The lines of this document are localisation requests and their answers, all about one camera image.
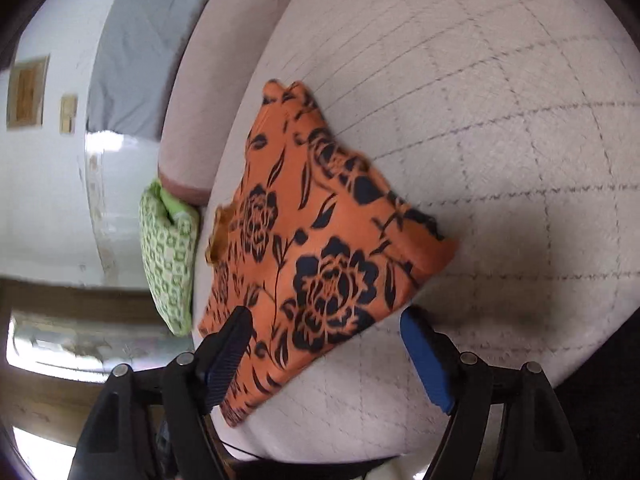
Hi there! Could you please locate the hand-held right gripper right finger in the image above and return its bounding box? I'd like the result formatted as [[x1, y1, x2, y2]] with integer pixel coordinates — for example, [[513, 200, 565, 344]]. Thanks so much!
[[400, 307, 586, 480]]

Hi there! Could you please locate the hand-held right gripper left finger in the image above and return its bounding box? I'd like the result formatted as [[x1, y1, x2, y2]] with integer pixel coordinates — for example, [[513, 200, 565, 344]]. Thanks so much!
[[70, 305, 256, 480]]

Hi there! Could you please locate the orange floral shirt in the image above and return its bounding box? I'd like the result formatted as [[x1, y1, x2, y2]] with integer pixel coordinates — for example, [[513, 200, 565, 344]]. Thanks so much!
[[197, 79, 459, 428]]

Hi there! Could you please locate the green checkered pillow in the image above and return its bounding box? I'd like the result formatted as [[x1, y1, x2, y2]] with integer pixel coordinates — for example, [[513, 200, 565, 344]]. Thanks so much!
[[138, 178, 201, 337]]

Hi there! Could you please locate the pink quilted mattress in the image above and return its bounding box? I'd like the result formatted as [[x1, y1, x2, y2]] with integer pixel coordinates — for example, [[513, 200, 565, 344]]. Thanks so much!
[[192, 0, 638, 463]]

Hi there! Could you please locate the pink bolster cushion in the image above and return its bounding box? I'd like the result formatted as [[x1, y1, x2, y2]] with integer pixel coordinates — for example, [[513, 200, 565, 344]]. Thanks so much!
[[157, 0, 301, 206]]

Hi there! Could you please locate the grey pillow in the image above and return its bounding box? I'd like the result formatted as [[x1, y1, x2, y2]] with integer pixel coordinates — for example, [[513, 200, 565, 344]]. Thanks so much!
[[86, 0, 231, 141]]

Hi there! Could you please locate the small brass switch plate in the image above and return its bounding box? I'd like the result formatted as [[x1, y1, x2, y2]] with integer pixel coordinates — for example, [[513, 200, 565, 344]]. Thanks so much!
[[60, 93, 79, 135]]

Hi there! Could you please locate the wooden framed wall picture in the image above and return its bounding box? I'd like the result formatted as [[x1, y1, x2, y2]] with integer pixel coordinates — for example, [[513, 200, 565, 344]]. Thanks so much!
[[7, 55, 51, 131]]

